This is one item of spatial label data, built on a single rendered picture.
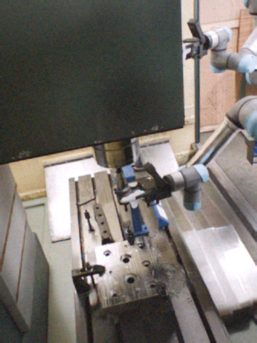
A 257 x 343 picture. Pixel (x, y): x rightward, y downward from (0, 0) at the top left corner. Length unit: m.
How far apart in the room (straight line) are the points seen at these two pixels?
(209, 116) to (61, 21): 3.49
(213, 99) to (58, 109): 3.35
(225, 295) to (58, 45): 1.18
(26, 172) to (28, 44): 1.56
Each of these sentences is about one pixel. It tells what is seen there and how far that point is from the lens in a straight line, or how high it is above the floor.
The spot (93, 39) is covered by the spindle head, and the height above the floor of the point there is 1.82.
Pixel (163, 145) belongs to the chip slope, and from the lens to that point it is 2.28.
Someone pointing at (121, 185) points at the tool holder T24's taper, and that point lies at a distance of 1.14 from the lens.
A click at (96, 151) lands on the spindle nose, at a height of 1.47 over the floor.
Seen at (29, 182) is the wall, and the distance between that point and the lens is 2.35.
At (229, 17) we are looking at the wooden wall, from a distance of 3.91.
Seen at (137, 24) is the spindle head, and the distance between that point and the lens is 0.84.
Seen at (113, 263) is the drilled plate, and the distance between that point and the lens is 1.30.
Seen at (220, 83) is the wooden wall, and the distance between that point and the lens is 4.07.
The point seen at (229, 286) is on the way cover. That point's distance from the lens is 1.56.
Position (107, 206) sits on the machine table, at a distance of 1.70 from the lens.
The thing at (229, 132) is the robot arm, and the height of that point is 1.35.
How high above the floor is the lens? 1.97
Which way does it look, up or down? 34 degrees down
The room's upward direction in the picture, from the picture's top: 9 degrees counter-clockwise
